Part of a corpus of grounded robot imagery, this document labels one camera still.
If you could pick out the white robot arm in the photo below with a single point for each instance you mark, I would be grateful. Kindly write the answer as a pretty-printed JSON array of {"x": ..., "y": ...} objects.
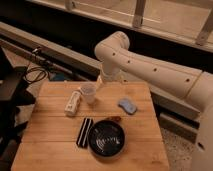
[{"x": 194, "y": 86}]

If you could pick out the translucent white ceramic cup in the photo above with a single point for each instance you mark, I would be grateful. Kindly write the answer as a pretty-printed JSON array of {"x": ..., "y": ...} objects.
[{"x": 88, "y": 91}]

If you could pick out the white remote controller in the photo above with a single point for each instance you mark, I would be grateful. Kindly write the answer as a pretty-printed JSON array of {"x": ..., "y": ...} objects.
[{"x": 73, "y": 103}]

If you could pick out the black striped rectangular block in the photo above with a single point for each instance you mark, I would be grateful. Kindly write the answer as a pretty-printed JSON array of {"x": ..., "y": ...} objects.
[{"x": 82, "y": 136}]

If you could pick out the blue sponge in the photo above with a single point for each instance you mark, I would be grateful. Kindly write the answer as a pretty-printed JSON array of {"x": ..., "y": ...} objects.
[{"x": 127, "y": 106}]

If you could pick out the dark ceramic bowl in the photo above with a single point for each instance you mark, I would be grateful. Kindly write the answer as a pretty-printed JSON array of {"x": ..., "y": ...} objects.
[{"x": 106, "y": 138}]

